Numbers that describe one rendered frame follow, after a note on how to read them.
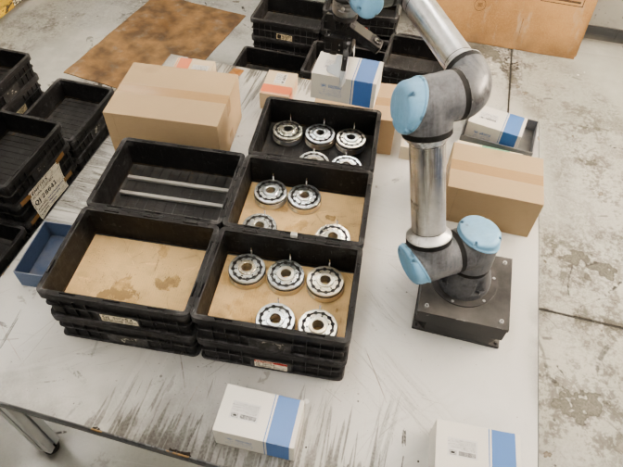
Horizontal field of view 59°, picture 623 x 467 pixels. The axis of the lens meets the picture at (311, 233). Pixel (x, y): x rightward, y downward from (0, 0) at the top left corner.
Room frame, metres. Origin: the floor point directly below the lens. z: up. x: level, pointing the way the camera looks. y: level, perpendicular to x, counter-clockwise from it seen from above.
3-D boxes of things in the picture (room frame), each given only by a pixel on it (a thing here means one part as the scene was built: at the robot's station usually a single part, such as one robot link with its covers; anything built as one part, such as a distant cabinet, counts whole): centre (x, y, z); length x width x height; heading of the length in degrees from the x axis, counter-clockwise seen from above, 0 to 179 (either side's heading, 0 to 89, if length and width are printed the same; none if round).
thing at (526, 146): (1.69, -0.70, 0.73); 0.27 x 0.20 x 0.05; 71
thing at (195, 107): (1.61, 0.51, 0.80); 0.40 x 0.30 x 0.20; 83
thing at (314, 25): (2.97, 0.18, 0.31); 0.40 x 0.30 x 0.34; 77
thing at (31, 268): (1.00, 0.78, 0.74); 0.20 x 0.15 x 0.07; 173
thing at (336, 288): (0.87, -0.04, 0.86); 0.10 x 0.10 x 0.01
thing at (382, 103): (1.69, -0.14, 0.78); 0.30 x 0.22 x 0.16; 85
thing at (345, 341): (0.81, 0.07, 0.92); 0.40 x 0.30 x 0.02; 83
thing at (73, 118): (2.01, 1.16, 0.31); 0.40 x 0.30 x 0.34; 167
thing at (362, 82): (1.47, -0.09, 1.09); 0.20 x 0.12 x 0.09; 77
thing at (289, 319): (0.74, 0.08, 0.86); 0.10 x 0.10 x 0.01
